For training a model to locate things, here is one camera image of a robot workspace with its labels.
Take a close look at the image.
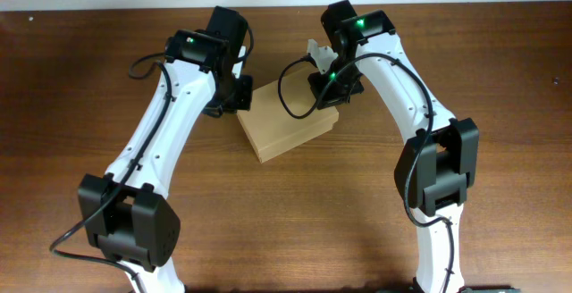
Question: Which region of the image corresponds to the brown cardboard box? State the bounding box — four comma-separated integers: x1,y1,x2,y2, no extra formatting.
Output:
238,65,339,163

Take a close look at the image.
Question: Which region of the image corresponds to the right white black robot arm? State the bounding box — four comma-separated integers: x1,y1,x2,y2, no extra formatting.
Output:
308,0,479,293

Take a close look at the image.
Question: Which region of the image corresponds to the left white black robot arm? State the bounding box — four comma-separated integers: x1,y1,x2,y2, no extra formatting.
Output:
78,6,253,292

